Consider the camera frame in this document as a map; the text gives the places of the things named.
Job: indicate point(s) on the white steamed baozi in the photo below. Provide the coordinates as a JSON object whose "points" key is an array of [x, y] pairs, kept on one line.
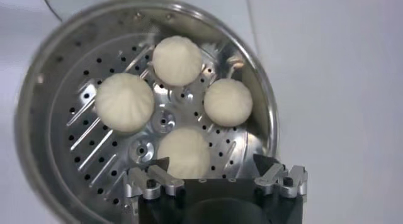
{"points": [[124, 102], [184, 153], [177, 60], [228, 102]]}

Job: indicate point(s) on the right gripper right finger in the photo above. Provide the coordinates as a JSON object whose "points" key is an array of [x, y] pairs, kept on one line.
{"points": [[277, 178]]}

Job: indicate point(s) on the stainless steel steamer basket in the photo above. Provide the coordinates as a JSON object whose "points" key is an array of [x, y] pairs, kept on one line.
{"points": [[94, 146]]}

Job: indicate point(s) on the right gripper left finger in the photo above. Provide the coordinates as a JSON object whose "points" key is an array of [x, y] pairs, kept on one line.
{"points": [[157, 179]]}

